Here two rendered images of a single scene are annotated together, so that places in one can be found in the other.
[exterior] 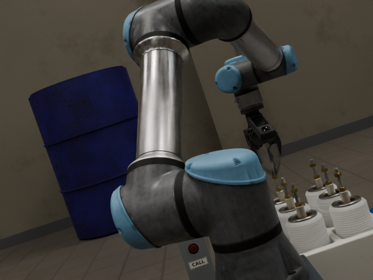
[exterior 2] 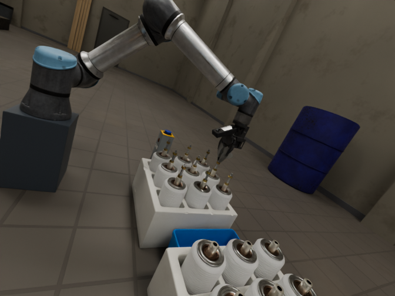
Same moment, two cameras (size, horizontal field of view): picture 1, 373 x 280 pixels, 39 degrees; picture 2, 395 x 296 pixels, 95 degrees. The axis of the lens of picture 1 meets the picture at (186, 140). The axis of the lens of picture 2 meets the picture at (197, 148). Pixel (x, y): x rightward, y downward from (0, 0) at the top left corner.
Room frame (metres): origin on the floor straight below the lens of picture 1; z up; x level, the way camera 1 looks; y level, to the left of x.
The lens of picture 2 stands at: (1.01, -0.89, 0.60)
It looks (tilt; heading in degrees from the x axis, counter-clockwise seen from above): 16 degrees down; 59
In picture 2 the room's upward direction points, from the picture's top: 24 degrees clockwise
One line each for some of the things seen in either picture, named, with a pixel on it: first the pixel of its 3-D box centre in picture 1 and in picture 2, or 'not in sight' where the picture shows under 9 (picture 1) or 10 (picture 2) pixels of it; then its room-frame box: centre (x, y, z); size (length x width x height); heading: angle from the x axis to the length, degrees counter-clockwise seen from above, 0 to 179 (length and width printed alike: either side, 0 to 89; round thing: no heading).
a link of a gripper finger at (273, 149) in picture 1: (273, 157); (227, 155); (1.57, -0.23, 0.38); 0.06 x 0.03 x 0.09; 6
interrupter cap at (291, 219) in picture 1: (302, 216); (168, 167); (1.31, -0.22, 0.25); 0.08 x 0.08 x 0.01
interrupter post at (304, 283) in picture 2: not in sight; (305, 286); (1.55, -0.75, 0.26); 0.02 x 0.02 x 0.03
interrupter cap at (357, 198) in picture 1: (346, 201); (176, 183); (1.31, -0.34, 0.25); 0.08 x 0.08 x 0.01
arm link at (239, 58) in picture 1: (240, 75); (250, 102); (1.56, -0.21, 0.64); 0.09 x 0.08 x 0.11; 157
